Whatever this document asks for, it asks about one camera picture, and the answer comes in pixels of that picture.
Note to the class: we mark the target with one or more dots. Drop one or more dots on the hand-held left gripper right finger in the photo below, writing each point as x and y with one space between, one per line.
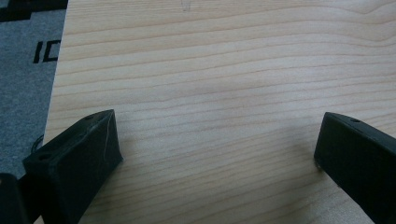
358 161

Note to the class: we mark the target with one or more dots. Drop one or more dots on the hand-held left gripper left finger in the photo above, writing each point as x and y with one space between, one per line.
74 168

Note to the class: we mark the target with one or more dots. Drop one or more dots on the black metal stand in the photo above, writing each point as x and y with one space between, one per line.
28 7

